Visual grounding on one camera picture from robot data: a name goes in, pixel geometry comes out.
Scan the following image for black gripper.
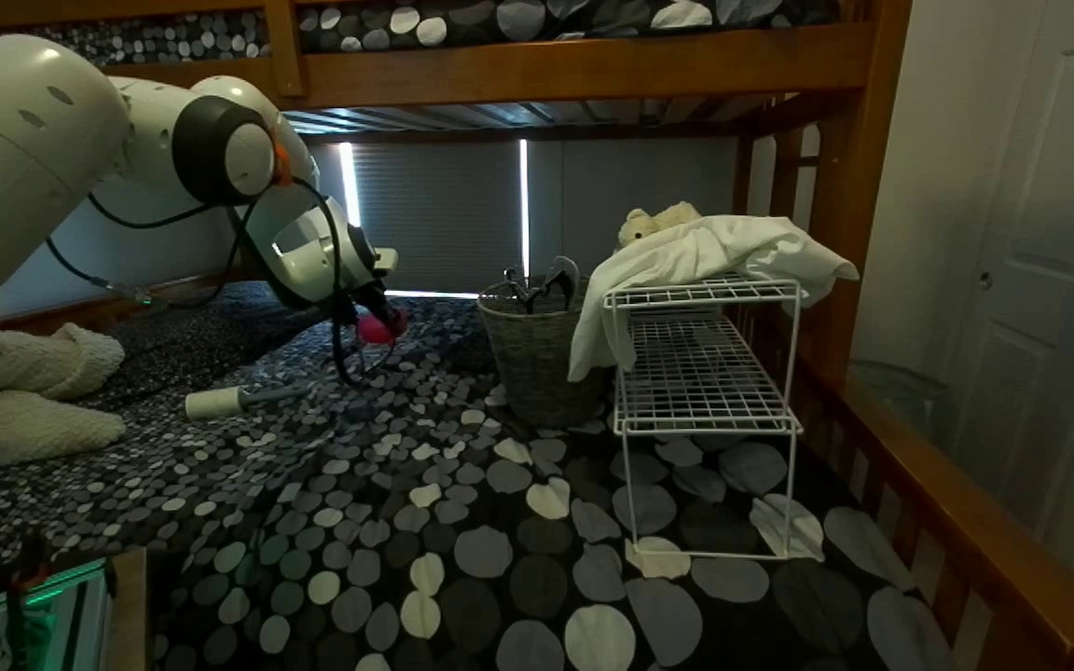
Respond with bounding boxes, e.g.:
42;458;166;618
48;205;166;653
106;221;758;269
310;221;412;340

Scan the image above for pink bowl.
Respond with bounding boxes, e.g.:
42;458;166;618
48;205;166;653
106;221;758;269
355;308;411;350

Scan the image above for grey window blinds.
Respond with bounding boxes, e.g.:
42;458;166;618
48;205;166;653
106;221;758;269
310;130;742;304

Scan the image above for grey slipper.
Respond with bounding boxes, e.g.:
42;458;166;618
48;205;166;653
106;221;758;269
487;264;545;311

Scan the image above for grey wicker basket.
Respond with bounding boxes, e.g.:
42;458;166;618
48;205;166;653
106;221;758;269
472;290;610;433

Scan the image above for dark slipper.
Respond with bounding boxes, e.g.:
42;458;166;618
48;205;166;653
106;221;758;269
531;252;584;311

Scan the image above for white lint roller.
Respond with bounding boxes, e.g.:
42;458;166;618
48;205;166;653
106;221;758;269
177;380;316;423

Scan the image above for grey pebble print duvet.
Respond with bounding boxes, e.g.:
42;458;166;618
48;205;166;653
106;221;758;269
140;293;964;671

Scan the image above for cream stuffed toy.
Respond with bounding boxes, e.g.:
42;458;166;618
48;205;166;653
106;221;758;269
616;197;706;248

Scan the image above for pebble print bunk mattress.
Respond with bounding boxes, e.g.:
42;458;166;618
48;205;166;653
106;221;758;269
0;0;845;75

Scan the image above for white crumpled cloth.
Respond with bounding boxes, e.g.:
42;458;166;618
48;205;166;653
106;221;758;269
561;213;865;388

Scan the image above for dark speckled blanket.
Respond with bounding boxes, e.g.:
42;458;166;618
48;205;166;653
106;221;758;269
0;274;492;579

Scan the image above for cream folded towel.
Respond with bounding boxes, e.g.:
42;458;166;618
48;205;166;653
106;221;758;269
0;316;129;472

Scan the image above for green lit control box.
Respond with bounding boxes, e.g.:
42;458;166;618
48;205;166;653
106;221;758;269
0;555;119;671

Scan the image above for white panel door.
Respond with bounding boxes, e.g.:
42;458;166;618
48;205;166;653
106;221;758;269
848;0;1074;621

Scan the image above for black camera cable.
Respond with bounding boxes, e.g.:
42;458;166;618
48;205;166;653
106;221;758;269
42;172;374;390

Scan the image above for white wire shelf rack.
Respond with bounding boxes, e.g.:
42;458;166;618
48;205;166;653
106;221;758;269
596;273;830;567

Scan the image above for wooden bunk bed frame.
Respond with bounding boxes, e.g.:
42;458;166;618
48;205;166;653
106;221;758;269
0;0;1074;671

